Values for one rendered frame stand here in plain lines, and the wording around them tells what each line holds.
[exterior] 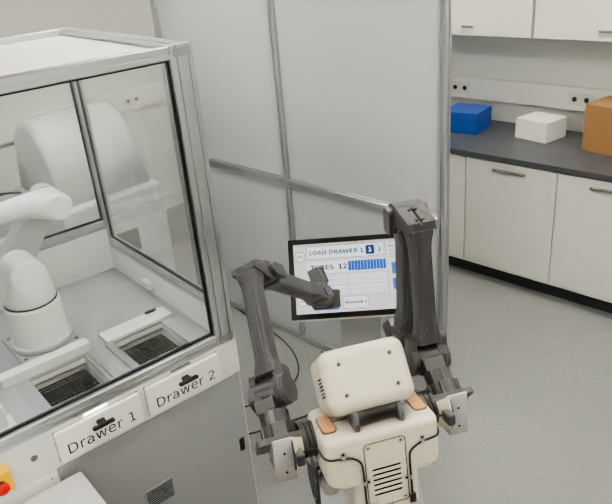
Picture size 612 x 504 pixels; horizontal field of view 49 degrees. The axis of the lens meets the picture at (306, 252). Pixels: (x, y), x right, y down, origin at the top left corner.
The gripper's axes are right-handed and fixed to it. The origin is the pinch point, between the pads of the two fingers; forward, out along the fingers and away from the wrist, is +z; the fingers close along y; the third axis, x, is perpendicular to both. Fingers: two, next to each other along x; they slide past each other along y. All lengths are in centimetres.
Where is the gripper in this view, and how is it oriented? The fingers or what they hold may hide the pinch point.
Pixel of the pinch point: (326, 302)
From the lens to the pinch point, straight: 249.8
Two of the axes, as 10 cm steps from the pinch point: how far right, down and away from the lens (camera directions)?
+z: 0.3, 2.3, 9.7
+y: -10.0, 0.7, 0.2
